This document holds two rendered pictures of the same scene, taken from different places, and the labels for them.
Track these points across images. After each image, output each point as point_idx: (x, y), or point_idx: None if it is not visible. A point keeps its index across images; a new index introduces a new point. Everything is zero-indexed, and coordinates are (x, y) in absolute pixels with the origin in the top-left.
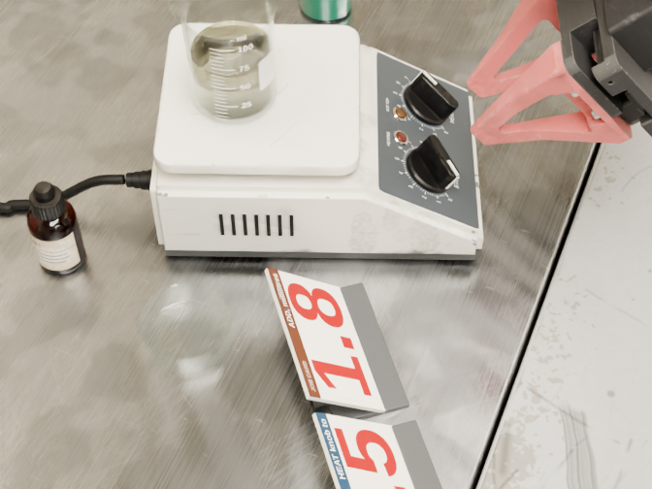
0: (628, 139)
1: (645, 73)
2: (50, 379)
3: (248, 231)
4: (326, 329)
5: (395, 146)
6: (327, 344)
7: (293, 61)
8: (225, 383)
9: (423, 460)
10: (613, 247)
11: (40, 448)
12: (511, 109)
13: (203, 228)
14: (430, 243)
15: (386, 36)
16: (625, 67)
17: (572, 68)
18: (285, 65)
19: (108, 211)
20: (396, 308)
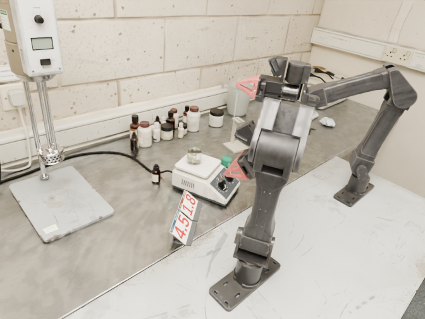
0: (246, 179)
1: (250, 166)
2: (141, 195)
3: (186, 185)
4: (190, 203)
5: (217, 180)
6: (188, 204)
7: (207, 161)
8: (169, 206)
9: (193, 228)
10: None
11: (133, 202)
12: (229, 168)
13: (179, 181)
14: (216, 198)
15: (233, 172)
16: (244, 161)
17: (237, 160)
18: (205, 161)
19: (167, 178)
20: (205, 207)
